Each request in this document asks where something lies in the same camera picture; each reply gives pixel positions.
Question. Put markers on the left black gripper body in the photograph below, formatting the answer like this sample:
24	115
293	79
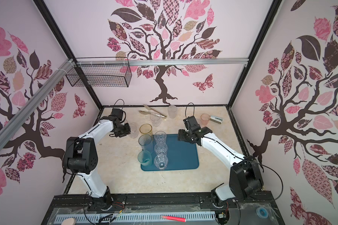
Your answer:
123	130

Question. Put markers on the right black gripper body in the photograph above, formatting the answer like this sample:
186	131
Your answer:
187	136

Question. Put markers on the pink plastic cup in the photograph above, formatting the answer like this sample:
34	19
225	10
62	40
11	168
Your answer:
205	118

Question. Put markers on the amber yellow tall glass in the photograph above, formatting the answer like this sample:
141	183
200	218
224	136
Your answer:
146	129

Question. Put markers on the grey blue plastic cup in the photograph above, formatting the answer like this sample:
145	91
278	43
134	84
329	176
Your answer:
146	143

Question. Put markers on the clear glass back tall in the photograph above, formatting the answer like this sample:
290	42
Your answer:
172	111

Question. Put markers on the green plastic cup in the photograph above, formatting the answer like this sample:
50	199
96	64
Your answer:
145	158

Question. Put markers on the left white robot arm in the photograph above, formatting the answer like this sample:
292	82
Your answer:
81	156

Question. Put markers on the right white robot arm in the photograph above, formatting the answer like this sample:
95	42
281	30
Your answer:
245	176

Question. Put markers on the teal rectangular tray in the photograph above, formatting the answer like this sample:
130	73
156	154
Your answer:
181	155

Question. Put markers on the white stapler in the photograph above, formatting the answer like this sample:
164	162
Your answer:
216	119

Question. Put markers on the metal serving tongs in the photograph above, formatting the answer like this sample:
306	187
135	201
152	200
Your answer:
151	111

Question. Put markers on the pink marker pen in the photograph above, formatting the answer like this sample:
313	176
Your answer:
172	218

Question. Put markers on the beige round sponge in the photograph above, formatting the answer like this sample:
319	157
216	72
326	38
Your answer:
69	221

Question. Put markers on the blue tape roll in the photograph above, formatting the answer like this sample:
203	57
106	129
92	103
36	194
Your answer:
262	212

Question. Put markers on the black wire mesh basket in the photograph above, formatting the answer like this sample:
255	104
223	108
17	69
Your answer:
100	72

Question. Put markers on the white slotted cable duct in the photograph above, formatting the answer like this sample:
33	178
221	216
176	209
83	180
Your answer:
134	218

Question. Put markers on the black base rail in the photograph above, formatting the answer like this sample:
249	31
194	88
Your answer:
232	212

